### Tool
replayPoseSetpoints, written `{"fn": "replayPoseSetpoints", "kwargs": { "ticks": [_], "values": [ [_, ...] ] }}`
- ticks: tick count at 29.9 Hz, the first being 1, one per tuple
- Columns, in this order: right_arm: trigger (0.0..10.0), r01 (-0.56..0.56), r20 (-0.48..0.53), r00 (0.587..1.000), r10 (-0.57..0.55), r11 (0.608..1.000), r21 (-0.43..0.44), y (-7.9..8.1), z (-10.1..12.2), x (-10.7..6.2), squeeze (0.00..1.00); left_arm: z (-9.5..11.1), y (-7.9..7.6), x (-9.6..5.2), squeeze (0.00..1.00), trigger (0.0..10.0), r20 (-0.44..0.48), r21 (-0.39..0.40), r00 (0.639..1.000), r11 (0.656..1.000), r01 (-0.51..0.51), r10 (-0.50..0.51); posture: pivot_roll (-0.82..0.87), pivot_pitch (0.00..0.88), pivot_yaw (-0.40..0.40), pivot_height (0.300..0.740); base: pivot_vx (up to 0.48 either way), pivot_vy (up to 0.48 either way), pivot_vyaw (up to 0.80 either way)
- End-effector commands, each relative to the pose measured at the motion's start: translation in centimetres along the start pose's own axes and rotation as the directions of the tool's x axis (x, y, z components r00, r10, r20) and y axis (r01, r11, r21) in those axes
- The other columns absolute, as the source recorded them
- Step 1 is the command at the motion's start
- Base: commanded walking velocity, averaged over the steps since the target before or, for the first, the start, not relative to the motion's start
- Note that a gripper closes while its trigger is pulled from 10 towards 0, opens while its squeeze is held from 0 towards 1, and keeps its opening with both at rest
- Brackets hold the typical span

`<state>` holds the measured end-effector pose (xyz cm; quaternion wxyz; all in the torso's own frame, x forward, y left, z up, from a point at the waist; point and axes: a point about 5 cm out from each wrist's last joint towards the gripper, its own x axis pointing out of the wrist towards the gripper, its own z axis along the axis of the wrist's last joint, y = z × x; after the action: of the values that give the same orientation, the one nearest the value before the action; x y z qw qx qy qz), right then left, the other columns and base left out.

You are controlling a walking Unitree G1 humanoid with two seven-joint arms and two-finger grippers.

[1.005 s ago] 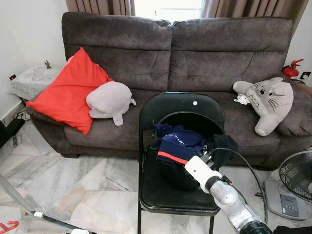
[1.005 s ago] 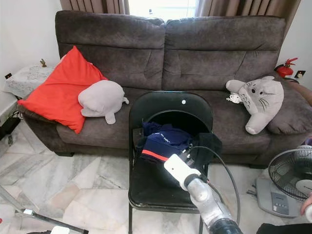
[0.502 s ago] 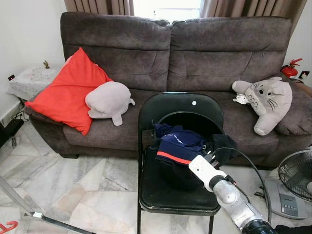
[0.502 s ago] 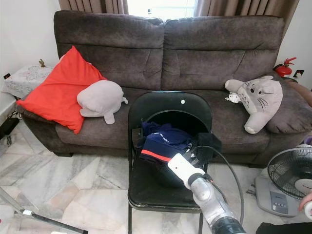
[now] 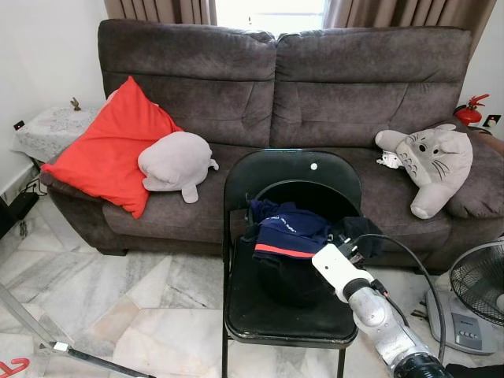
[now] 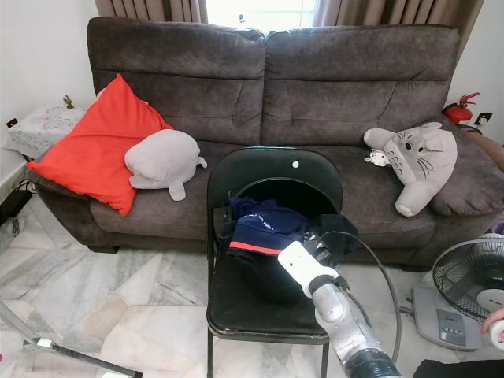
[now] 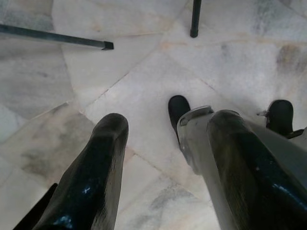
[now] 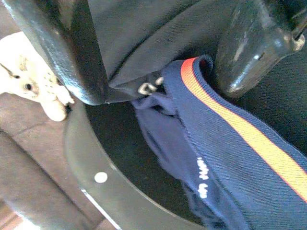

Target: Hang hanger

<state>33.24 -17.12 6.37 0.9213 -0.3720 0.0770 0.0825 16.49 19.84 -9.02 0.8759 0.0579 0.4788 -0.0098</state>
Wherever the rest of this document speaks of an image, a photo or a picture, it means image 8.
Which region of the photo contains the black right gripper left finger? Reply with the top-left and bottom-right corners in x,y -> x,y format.
4,0 -> 107,106

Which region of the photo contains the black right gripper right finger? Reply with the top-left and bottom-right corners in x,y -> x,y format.
214,0 -> 307,98

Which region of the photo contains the dark shirt with red stripe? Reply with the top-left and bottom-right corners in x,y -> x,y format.
85,0 -> 307,230

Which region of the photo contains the white plush cat toy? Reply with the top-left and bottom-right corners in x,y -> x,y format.
0,31 -> 75,122

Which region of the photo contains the dark brown sofa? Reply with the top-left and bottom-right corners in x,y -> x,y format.
0,0 -> 120,230

